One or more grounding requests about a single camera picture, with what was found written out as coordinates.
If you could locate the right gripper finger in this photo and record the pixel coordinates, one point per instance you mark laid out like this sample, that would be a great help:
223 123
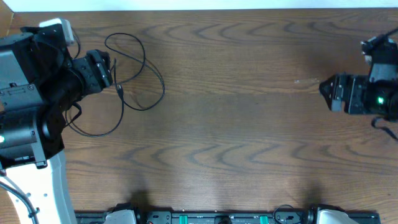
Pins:
328 96
328 86

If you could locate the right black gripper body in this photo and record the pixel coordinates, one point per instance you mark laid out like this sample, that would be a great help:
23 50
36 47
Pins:
342 93

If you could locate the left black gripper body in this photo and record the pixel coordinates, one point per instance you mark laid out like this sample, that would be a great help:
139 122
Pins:
97 72

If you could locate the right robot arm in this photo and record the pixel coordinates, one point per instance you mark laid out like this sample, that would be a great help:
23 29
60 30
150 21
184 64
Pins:
379 70

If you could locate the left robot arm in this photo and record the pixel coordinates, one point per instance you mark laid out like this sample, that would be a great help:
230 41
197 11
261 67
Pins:
40 81

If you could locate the cardboard box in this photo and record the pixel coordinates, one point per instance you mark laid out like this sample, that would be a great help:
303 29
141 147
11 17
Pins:
6 17

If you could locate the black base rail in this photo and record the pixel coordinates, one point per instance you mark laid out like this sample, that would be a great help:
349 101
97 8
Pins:
163 217

